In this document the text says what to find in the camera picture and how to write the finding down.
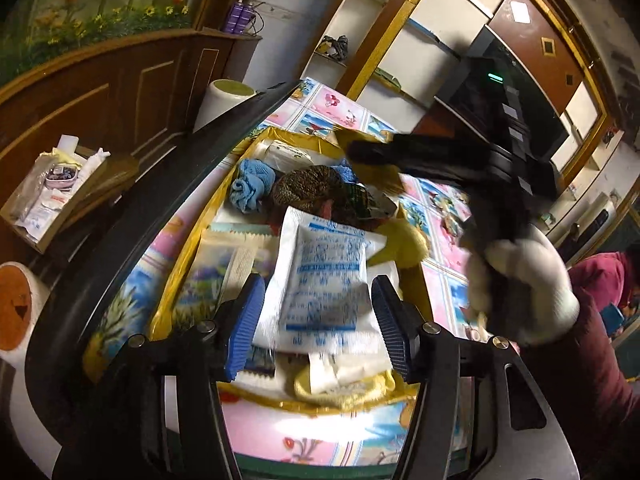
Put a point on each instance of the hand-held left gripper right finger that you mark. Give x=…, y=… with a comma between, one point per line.
x=390, y=325

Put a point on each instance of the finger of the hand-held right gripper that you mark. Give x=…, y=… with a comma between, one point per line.
x=380, y=155
x=440, y=139

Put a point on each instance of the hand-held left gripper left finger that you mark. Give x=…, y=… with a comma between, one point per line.
x=245, y=325

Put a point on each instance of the white packet with blue print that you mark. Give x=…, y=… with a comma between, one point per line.
x=320, y=280

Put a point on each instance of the yellow-edged cardboard box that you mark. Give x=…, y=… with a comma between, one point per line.
x=280, y=405

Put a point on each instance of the person's right forearm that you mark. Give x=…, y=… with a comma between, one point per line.
x=590, y=385

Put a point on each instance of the person's right hand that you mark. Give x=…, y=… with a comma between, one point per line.
x=550, y=285

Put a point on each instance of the dark green packet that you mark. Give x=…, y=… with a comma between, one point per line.
x=367, y=200

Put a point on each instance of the black television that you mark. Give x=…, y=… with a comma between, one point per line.
x=545, y=125

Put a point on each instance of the flower print packet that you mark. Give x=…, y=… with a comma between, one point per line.
x=215, y=275

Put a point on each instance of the small white packet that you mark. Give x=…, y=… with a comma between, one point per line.
x=345, y=370

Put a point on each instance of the leopard print cloth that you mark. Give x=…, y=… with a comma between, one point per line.
x=305, y=185

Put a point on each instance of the white shelf unit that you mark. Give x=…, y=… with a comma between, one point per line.
x=400, y=60

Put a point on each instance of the white tissue pack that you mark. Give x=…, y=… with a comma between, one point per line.
x=285, y=152

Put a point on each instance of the black and yellow device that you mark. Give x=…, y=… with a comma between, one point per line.
x=334, y=50

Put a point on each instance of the printed tablecloth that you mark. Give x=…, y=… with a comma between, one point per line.
x=310, y=435

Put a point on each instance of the small blue towel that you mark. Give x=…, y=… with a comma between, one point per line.
x=252, y=185

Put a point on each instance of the white standing air conditioner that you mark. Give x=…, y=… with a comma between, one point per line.
x=605, y=215

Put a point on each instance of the white cylindrical bin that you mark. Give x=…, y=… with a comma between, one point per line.
x=220, y=105

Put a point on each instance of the black table rim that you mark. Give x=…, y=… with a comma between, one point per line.
x=125, y=200

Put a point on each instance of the round stool with orange seat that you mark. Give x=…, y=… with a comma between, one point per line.
x=15, y=305

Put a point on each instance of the cardboard box of supplies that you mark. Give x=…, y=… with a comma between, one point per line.
x=45, y=200

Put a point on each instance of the wooden cabinet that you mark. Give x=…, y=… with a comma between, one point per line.
x=125, y=90

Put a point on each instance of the brown wall cabinet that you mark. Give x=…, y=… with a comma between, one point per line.
x=540, y=35

